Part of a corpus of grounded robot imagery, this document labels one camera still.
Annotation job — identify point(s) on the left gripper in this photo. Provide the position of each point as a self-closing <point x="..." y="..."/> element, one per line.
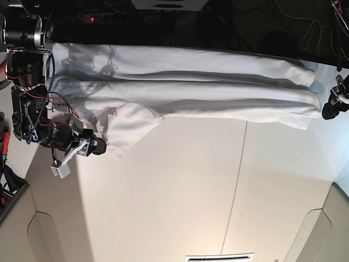
<point x="331" y="111"/>

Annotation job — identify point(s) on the orange handled tool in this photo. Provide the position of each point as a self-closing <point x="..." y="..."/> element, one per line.
<point x="6" y="137"/>

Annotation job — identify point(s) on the white t-shirt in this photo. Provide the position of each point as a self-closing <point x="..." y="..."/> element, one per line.
<point x="129" y="90"/>

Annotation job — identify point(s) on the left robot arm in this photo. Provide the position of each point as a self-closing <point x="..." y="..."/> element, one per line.
<point x="340" y="10"/>

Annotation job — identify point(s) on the black tool tray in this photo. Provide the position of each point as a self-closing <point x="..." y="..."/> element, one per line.
<point x="11" y="191"/>

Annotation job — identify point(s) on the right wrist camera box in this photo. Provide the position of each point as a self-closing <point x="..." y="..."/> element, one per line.
<point x="60" y="167"/>

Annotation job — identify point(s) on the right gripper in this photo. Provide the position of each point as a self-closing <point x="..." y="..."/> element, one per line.
<point x="63" y="138"/>

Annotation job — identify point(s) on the black power strip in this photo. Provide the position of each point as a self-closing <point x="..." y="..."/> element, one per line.
<point x="130" y="17"/>

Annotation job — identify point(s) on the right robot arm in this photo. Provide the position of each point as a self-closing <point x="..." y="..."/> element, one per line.
<point x="26" y="29"/>

